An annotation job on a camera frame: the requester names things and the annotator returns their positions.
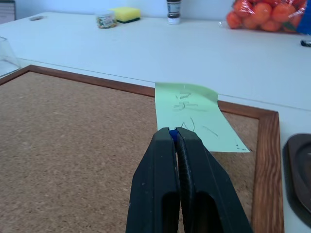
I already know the green paper note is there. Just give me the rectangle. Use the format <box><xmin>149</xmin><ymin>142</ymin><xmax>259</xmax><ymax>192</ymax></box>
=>
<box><xmin>155</xmin><ymin>82</ymin><xmax>251</xmax><ymax>154</ymax></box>

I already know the small clear jar of pushpins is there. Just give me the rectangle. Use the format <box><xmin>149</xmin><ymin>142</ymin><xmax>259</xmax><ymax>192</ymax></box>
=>
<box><xmin>95</xmin><ymin>10</ymin><xmax>118</xmax><ymax>30</ymax></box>

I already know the wood-framed cork board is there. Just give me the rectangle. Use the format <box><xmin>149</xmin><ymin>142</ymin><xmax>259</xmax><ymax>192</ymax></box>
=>
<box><xmin>0</xmin><ymin>64</ymin><xmax>285</xmax><ymax>233</ymax></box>

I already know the bag of orange mandarins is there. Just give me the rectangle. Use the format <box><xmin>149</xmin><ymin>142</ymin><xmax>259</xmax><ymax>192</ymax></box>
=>
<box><xmin>218</xmin><ymin>0</ymin><xmax>311</xmax><ymax>33</ymax></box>

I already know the dark brown tray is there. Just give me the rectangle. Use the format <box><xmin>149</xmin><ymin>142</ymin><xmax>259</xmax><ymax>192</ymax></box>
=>
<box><xmin>282</xmin><ymin>133</ymin><xmax>311</xmax><ymax>226</ymax></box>

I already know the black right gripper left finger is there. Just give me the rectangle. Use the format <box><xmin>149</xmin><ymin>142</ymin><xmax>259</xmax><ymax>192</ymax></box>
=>
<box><xmin>125</xmin><ymin>127</ymin><xmax>181</xmax><ymax>233</ymax></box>

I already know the clear plastic box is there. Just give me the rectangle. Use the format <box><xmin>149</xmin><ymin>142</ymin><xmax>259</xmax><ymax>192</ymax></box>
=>
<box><xmin>0</xmin><ymin>36</ymin><xmax>22</xmax><ymax>78</ymax></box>

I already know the dark framed panel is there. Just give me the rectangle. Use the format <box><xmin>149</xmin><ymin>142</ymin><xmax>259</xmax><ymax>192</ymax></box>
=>
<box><xmin>0</xmin><ymin>0</ymin><xmax>16</xmax><ymax>24</ymax></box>

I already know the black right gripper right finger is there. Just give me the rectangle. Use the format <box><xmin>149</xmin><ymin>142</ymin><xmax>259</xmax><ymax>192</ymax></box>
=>
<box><xmin>175</xmin><ymin>127</ymin><xmax>254</xmax><ymax>233</ymax></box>

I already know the yellow and green sponge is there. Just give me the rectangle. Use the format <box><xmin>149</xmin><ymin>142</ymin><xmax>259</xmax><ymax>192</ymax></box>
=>
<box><xmin>108</xmin><ymin>6</ymin><xmax>141</xmax><ymax>24</ymax></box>

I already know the dark bottle with white cap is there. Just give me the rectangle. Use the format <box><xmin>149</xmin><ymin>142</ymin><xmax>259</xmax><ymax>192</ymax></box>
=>
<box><xmin>166</xmin><ymin>0</ymin><xmax>182</xmax><ymax>25</ymax></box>

